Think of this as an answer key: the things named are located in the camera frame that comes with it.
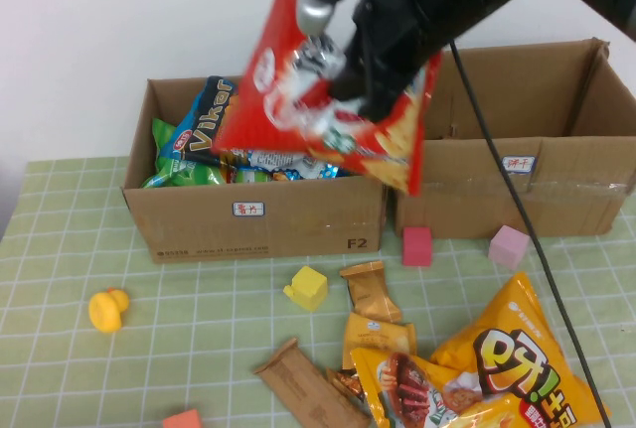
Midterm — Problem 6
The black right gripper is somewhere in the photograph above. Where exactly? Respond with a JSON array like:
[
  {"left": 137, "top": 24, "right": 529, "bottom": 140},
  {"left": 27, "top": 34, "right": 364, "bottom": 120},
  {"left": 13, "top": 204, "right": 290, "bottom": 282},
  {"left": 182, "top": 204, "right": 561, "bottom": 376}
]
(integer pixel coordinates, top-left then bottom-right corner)
[{"left": 327, "top": 0, "right": 448, "bottom": 122}]

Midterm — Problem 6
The red shrimp snack bag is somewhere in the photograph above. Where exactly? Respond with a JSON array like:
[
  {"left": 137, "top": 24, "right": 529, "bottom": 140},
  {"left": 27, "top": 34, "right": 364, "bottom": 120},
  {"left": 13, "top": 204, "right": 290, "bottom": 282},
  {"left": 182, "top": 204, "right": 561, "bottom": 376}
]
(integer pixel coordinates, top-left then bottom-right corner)
[{"left": 211, "top": 0, "right": 443, "bottom": 197}]

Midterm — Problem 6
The silver blue dotted snack bag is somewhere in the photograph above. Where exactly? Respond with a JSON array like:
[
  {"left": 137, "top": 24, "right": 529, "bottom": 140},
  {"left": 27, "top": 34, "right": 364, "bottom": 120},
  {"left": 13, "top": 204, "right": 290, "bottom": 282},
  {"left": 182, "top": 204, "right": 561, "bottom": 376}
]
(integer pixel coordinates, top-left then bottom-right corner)
[{"left": 238, "top": 149, "right": 349, "bottom": 181}]

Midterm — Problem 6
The small dark brown snack packet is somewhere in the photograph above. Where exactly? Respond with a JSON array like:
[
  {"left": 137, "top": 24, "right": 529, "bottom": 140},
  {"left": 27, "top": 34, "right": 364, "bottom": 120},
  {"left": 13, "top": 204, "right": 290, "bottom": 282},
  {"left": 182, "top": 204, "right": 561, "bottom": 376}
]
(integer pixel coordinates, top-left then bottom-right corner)
[{"left": 325, "top": 366, "right": 369, "bottom": 402}]

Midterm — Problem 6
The dark pink cube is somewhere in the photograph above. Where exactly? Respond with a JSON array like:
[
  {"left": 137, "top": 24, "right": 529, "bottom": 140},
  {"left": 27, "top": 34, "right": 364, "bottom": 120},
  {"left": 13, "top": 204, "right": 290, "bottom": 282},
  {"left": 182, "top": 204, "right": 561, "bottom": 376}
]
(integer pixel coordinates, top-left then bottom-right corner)
[{"left": 400, "top": 226, "right": 434, "bottom": 268}]

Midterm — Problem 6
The dark blue Vikar chip bag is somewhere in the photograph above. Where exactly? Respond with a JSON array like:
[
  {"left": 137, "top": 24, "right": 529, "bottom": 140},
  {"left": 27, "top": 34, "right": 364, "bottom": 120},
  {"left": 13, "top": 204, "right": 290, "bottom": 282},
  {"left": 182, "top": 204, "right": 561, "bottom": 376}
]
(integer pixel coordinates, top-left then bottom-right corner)
[{"left": 171, "top": 74, "right": 239, "bottom": 167}]

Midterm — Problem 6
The cardboard box with clear tape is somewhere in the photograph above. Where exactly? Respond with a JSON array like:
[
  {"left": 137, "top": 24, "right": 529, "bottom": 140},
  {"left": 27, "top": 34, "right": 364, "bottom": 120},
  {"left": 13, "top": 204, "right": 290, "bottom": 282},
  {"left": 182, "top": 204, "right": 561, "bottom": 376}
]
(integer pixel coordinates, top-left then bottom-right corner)
[{"left": 386, "top": 38, "right": 636, "bottom": 240}]

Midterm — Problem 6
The golden brown pastry packet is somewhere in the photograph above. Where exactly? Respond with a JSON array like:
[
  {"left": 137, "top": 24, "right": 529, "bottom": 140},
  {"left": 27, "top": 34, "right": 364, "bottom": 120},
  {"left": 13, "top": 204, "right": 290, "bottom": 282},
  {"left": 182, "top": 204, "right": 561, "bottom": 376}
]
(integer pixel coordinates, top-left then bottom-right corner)
[{"left": 339, "top": 260, "right": 403, "bottom": 324}]

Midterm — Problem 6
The yellow block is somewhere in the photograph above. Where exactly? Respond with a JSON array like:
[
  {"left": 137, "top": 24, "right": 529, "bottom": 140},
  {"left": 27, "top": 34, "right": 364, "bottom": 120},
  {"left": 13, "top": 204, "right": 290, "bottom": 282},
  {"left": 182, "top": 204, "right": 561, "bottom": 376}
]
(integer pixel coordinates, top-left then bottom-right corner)
[{"left": 282, "top": 265, "right": 329, "bottom": 313}]

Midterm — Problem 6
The green chip bag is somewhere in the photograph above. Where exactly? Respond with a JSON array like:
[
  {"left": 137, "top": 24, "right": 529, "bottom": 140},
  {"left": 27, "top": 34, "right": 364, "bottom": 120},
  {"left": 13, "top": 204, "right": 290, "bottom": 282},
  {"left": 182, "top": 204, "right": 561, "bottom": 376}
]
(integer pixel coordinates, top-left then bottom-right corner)
[{"left": 138, "top": 117, "right": 228, "bottom": 190}]

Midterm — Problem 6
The light pink cube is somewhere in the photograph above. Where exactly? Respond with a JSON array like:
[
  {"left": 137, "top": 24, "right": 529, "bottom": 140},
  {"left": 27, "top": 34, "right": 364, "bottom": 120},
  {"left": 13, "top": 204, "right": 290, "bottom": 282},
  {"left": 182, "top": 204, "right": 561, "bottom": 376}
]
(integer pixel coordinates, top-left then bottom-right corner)
[{"left": 487, "top": 223, "right": 530, "bottom": 271}]

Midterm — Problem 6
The cardboard box with F2 print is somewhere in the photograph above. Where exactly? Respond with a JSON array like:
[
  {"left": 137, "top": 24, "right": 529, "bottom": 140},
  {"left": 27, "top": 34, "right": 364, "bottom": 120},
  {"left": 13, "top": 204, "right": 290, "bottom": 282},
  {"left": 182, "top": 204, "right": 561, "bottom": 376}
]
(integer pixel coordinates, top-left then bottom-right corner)
[{"left": 121, "top": 68, "right": 390, "bottom": 265}]

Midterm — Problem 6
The yellow pastry packet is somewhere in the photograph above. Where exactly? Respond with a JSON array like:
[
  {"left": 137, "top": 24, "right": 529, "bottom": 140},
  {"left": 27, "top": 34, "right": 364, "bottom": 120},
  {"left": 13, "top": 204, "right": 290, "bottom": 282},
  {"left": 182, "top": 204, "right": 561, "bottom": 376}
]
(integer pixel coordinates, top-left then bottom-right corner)
[{"left": 341, "top": 312, "right": 417, "bottom": 372}]

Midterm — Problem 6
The large orange potato chip bag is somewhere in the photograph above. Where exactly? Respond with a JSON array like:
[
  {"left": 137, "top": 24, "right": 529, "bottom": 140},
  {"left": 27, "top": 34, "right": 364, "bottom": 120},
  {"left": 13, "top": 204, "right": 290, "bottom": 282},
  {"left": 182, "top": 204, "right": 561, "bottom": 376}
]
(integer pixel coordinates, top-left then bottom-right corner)
[{"left": 429, "top": 271, "right": 611, "bottom": 428}]

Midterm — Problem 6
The green checkered tablecloth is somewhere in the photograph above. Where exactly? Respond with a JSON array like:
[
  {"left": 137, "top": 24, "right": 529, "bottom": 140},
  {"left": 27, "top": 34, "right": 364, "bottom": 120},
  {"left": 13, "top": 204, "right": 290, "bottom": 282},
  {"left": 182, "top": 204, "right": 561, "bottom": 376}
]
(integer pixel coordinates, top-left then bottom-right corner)
[{"left": 0, "top": 157, "right": 636, "bottom": 428}]

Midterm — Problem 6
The brown paper packet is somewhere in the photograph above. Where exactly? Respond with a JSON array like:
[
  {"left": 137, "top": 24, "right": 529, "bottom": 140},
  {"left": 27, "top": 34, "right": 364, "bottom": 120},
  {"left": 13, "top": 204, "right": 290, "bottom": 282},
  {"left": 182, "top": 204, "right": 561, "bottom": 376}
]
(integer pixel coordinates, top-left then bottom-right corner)
[{"left": 253, "top": 337, "right": 372, "bottom": 428}]

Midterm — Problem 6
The yellow bag with meat picture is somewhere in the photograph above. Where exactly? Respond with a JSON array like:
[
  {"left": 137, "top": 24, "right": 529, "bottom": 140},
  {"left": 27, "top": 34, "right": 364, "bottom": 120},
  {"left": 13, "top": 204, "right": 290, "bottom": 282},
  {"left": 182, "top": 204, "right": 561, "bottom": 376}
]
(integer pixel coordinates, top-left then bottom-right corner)
[{"left": 350, "top": 347, "right": 523, "bottom": 428}]

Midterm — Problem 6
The yellow rubber duck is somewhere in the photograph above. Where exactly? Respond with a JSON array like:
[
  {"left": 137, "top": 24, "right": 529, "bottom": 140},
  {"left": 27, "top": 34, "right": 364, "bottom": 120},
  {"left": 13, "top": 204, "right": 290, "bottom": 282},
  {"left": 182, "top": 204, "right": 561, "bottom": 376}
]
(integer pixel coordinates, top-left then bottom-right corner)
[{"left": 87, "top": 287, "right": 131, "bottom": 334}]

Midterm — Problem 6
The orange block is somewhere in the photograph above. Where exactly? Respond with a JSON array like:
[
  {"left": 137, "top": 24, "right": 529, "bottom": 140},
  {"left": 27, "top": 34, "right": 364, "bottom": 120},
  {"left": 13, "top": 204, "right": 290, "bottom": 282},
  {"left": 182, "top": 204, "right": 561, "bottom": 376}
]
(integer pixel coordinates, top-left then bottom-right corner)
[{"left": 162, "top": 408, "right": 204, "bottom": 428}]

